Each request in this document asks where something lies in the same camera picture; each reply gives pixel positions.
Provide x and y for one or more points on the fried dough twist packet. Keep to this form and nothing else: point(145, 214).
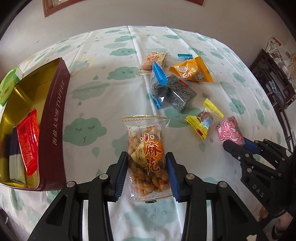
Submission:
point(152, 60)
point(145, 148)

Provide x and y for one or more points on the blue white snack packet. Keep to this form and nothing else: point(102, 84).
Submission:
point(16, 166)

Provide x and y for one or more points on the orange triangular snack packet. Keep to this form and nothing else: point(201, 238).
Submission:
point(189, 68)

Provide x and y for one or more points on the clear sesame bar packet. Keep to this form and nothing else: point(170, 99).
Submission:
point(180, 95)

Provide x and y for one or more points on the maroon tin box gold inside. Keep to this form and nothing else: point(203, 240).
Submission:
point(55, 115)

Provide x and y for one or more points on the dark wooden furniture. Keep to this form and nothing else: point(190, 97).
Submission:
point(266, 69)

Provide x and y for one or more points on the green tissue pack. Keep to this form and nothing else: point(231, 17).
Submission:
point(8, 85)

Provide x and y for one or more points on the brown wooden window frame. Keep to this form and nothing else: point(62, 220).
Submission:
point(49, 9)

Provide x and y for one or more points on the newspaper pile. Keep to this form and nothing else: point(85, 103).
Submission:
point(277, 51)

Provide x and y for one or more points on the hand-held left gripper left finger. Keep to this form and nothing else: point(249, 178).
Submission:
point(121, 176)

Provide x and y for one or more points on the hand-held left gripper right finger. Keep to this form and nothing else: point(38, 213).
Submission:
point(172, 178)

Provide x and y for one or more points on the blue-ended sesame snack packet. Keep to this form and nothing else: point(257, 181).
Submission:
point(156, 89)

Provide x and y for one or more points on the person's right hand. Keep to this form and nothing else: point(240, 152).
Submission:
point(285, 226)

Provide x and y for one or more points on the red foil snack packet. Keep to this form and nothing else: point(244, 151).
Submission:
point(27, 139)

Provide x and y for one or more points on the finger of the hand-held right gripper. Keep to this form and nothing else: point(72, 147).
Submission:
point(231, 148)
point(251, 146)

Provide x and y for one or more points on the small blue candy wrapper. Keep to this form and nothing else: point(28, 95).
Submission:
point(185, 56)

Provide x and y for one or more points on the pink patterned snack packet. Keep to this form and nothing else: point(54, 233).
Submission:
point(227, 131)

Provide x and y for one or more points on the yellow candy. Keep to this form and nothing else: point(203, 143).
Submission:
point(203, 118)

